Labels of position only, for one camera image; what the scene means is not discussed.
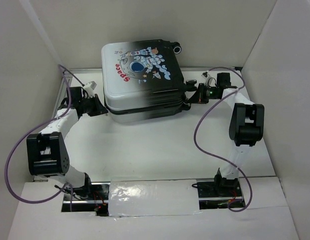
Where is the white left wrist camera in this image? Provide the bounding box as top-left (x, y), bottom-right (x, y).
top-left (83, 81), bottom-right (97, 98)

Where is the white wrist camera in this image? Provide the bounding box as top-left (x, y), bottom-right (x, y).
top-left (83, 81), bottom-right (97, 98)
top-left (201, 71), bottom-right (216, 87)

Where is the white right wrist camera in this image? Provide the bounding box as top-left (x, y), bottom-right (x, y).
top-left (201, 71), bottom-right (216, 87)

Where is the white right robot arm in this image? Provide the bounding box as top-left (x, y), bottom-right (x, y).
top-left (188, 71), bottom-right (264, 196)

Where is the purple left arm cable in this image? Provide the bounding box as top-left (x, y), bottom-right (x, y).
top-left (5, 64), bottom-right (85, 212)

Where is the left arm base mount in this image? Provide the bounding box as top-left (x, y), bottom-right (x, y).
top-left (61, 182), bottom-right (110, 217)

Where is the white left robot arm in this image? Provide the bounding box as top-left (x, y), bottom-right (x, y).
top-left (26, 81), bottom-right (108, 200)

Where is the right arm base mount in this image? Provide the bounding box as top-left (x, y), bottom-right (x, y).
top-left (191, 180), bottom-right (246, 210)

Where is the aluminium frame rail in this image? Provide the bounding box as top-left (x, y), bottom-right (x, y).
top-left (58, 64), bottom-right (88, 118)

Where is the grey-lined suitcase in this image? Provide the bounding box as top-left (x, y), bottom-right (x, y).
top-left (101, 39), bottom-right (196, 124)

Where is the white taped cover sheet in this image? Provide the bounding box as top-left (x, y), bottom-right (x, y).
top-left (108, 179), bottom-right (200, 217)

